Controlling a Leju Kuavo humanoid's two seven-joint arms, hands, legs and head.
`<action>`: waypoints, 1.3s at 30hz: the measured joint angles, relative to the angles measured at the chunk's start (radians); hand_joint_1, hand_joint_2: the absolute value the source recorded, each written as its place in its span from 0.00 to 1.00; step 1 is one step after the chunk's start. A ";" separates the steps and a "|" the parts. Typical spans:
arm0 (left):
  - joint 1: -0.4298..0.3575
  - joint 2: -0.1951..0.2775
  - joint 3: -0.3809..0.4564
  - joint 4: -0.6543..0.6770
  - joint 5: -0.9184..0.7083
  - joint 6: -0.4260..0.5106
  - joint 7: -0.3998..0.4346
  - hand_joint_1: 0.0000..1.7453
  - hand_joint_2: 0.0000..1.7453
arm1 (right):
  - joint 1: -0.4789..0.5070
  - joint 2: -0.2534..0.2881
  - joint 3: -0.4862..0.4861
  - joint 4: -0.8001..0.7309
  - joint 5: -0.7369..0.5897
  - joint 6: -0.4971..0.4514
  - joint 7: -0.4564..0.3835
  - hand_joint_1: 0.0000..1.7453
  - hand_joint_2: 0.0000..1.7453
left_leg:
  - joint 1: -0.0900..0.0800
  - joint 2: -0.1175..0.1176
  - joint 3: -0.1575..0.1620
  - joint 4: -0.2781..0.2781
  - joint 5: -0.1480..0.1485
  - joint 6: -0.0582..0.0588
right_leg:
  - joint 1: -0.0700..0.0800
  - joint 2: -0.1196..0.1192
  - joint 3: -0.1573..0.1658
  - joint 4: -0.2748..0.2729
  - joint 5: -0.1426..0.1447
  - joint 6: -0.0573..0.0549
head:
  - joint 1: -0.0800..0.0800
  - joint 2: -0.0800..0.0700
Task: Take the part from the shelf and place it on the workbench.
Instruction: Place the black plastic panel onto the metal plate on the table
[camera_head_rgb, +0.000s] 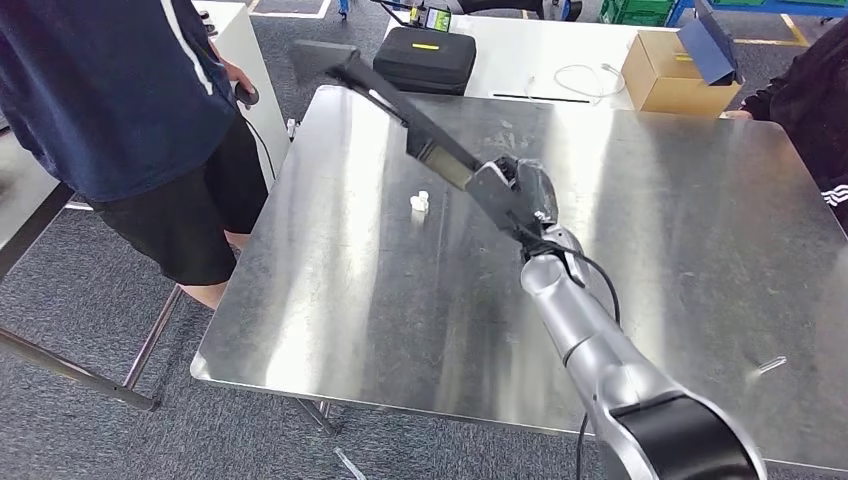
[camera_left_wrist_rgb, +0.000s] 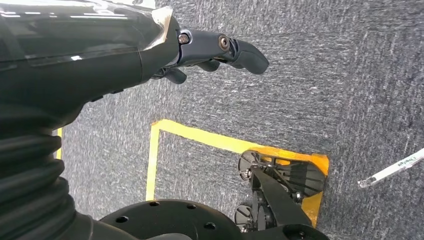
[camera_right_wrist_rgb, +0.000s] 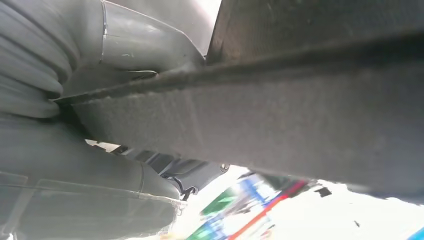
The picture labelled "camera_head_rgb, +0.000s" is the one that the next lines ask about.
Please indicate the white table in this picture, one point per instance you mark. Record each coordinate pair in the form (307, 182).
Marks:
(530, 46)

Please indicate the person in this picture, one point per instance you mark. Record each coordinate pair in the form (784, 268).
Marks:
(99, 99)
(808, 112)

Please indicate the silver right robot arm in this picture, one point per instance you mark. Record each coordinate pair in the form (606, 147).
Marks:
(596, 344)

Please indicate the black hand controller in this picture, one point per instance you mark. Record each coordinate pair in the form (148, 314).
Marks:
(246, 96)

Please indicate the small white plastic piece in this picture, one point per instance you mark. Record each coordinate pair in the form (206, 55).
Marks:
(419, 201)

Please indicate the person's left hand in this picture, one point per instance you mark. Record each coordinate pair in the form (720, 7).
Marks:
(237, 74)

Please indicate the black carrying case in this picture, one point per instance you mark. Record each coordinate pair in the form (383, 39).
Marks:
(424, 63)

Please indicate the black plastic plate part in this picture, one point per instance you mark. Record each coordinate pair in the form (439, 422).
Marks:
(378, 89)

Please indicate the green plastic crate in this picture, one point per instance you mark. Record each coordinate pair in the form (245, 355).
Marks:
(636, 12)

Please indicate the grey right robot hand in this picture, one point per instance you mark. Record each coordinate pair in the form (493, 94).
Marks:
(538, 192)

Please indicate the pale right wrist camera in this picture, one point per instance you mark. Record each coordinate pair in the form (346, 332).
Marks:
(490, 182)

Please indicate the clear tape strip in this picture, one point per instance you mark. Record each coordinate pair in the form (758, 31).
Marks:
(348, 464)
(772, 365)

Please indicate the stainless steel workbench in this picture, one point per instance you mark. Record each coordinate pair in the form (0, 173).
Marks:
(464, 318)

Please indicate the blue folder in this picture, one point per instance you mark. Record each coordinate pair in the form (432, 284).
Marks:
(705, 46)

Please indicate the black device with screen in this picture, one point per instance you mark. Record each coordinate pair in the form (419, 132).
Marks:
(434, 18)

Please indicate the stainless steel table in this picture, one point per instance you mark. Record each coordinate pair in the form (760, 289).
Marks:
(26, 199)

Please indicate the white cabinet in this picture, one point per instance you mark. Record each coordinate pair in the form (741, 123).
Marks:
(265, 60)

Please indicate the cardboard box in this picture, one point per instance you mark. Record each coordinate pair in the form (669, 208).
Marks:
(669, 86)

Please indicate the black flat bar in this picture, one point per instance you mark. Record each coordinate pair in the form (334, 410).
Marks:
(540, 98)

